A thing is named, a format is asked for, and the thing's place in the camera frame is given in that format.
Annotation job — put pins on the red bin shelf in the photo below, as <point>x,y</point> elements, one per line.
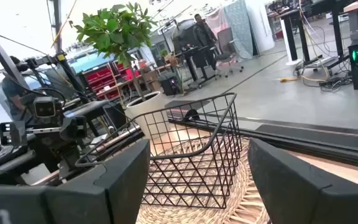
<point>99,77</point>

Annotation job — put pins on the white cloth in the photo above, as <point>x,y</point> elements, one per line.
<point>259,25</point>

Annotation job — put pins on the small black computer tower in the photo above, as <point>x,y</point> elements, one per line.
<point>169,87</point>

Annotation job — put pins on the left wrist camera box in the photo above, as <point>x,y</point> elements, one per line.
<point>47,108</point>

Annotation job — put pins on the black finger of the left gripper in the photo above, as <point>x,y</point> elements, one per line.
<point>12,133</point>
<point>73,127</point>

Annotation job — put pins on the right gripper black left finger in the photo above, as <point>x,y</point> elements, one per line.
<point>104,193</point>

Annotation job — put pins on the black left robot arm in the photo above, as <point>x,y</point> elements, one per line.
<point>89,109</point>

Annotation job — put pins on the black overhead rig post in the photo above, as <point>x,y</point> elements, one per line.
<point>57,25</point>

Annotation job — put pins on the black workstation desk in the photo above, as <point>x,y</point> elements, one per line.
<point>194,62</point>

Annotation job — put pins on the pink cloth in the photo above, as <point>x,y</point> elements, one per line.
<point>217,20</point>

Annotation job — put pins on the grey office chair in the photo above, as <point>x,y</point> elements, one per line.
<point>225,39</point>

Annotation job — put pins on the black standing desk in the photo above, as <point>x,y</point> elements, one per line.
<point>337,34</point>

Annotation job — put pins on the person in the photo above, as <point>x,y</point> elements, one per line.
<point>204,31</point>
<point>12,90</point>

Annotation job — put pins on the round woven placemat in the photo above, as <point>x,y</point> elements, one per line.
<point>247,199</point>

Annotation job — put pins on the teal patterned cloth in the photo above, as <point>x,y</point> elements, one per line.
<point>238,28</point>

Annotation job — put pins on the green plant in white pot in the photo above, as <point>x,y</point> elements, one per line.
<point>117,31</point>

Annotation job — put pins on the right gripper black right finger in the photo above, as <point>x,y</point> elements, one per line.
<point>306,199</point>

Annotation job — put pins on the black slanted panel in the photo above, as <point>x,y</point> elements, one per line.
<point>2,53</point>

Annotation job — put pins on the cardboard box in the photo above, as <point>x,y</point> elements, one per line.
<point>151,77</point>

